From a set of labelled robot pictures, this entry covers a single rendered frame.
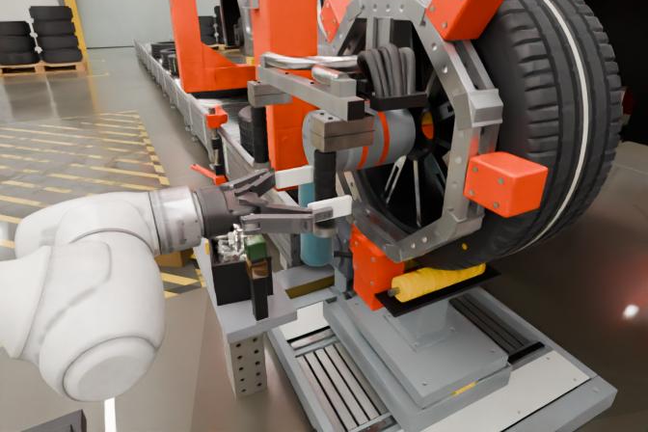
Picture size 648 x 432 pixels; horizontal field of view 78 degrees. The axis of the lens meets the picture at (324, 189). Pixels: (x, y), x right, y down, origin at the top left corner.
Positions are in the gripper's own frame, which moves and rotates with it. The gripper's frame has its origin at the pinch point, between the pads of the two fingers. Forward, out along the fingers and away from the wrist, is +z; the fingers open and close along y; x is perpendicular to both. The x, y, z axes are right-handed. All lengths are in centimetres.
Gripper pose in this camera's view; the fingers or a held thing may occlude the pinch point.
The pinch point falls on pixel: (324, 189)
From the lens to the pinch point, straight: 66.4
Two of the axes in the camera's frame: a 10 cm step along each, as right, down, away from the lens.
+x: 0.0, -9.1, -4.2
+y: 4.4, 3.7, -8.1
